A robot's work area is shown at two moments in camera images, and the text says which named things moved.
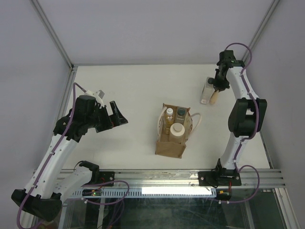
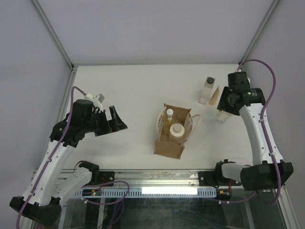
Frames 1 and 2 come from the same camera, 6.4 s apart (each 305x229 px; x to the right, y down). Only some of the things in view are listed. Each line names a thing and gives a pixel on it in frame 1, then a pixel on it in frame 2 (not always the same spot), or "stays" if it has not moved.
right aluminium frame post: x=273 y=6 stays
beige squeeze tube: x=214 y=97 stays
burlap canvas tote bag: x=163 y=147 stays
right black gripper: x=218 y=85 to x=222 y=105
